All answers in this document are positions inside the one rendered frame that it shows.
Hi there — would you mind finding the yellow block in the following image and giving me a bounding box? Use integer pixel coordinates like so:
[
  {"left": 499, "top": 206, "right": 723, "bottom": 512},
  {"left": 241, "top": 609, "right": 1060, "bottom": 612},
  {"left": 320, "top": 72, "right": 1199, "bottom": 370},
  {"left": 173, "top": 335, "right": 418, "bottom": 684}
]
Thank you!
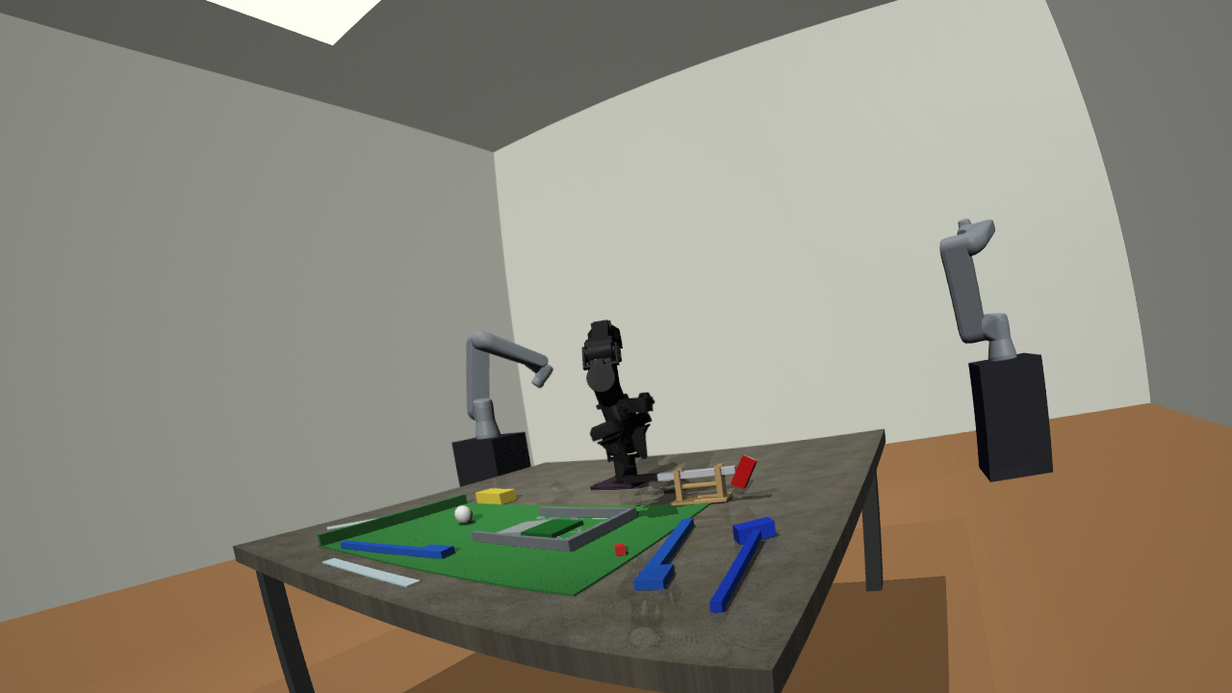
[{"left": 476, "top": 488, "right": 517, "bottom": 504}]

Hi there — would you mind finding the green putting mat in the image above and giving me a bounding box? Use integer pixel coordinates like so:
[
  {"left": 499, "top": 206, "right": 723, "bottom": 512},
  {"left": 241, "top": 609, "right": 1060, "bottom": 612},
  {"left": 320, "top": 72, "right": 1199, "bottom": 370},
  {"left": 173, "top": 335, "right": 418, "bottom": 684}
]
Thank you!
[{"left": 319, "top": 502, "right": 711, "bottom": 596}]

